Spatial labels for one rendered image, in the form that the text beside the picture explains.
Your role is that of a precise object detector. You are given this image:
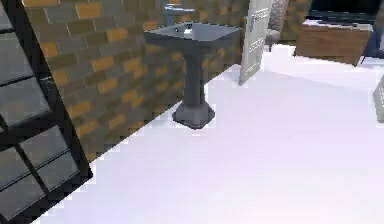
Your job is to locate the brown wooden cabinet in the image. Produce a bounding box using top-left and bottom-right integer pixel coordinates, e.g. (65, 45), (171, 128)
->
(295, 18), (374, 67)

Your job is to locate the grey pedestal sink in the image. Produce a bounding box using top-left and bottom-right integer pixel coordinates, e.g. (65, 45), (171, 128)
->
(143, 21), (242, 130)

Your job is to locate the black framed glass shower door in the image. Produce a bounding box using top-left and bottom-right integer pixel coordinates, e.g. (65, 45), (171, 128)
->
(0, 0), (94, 224)

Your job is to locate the white panelled room door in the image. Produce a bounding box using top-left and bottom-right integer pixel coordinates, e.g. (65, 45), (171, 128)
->
(237, 0), (273, 87)

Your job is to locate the grey quilted chair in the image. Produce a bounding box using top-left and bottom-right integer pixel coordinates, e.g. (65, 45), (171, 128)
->
(264, 0), (290, 53)

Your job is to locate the black television set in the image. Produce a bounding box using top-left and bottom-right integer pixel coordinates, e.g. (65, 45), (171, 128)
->
(306, 0), (383, 26)

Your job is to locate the blue wall shelf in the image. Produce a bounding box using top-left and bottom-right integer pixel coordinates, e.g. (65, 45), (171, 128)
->
(163, 3), (196, 17)

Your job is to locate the grey door handle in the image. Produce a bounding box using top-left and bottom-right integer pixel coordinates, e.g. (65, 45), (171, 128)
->
(246, 15), (260, 33)

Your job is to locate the grey wire basket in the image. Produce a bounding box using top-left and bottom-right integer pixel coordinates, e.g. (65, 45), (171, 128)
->
(372, 75), (384, 124)

